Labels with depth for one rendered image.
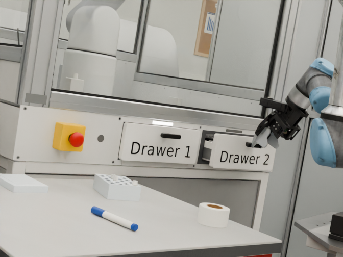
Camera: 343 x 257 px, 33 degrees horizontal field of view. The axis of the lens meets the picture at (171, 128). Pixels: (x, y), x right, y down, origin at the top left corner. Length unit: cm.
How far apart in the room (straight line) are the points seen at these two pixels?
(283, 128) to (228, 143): 19
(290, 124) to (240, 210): 45
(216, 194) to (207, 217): 71
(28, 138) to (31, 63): 19
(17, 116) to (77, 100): 17
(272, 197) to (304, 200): 26
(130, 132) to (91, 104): 15
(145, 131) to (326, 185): 187
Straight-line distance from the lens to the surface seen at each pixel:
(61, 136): 154
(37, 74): 154
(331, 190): 341
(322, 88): 167
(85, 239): 106
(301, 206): 354
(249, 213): 216
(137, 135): 171
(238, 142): 191
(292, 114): 181
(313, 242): 148
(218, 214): 130
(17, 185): 137
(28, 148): 156
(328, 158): 144
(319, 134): 143
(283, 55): 213
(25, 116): 154
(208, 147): 189
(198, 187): 195
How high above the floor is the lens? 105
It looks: 4 degrees down
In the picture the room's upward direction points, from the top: 9 degrees clockwise
